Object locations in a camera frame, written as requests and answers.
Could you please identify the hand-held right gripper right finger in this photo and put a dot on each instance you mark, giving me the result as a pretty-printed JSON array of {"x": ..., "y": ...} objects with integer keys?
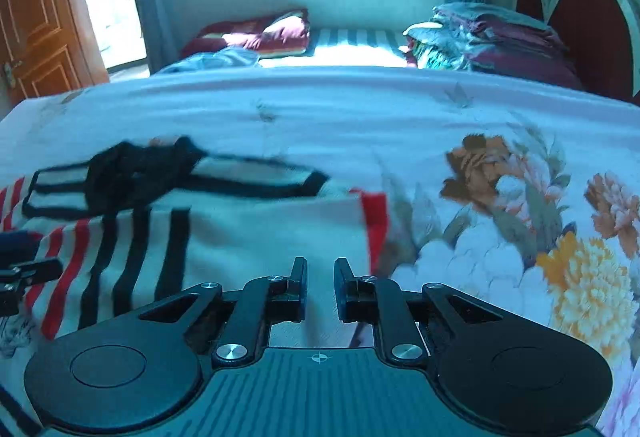
[{"x": 343, "y": 292}]

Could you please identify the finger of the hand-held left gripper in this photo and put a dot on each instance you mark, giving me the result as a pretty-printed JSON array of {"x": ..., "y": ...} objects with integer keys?
[{"x": 35, "y": 269}]

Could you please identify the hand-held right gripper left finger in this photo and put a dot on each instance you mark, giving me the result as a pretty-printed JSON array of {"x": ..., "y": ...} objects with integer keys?
[{"x": 299, "y": 289}]

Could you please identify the striped knit sweater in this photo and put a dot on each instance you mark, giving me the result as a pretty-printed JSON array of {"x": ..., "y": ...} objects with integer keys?
[{"x": 225, "y": 237}]

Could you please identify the floral bedsheet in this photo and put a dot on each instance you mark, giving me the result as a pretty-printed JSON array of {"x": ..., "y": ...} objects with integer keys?
[{"x": 400, "y": 127}]

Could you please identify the brown wooden door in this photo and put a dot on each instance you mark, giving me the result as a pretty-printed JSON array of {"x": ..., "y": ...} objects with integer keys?
[{"x": 40, "y": 27}]

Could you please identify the light blue cloth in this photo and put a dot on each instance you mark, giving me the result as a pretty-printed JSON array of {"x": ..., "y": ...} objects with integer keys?
[{"x": 215, "y": 59}]

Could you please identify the striped mattress sheet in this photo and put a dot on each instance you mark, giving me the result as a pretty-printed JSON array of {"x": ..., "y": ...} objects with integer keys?
[{"x": 350, "y": 44}]

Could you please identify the dark red pillow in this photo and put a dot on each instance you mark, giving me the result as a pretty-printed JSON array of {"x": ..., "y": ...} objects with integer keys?
[{"x": 265, "y": 32}]

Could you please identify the stack of folded blankets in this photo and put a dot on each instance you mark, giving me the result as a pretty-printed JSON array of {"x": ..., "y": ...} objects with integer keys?
[{"x": 500, "y": 42}]

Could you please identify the red heart-shaped headboard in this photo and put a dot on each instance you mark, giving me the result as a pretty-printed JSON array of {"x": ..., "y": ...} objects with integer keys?
[{"x": 590, "y": 12}]

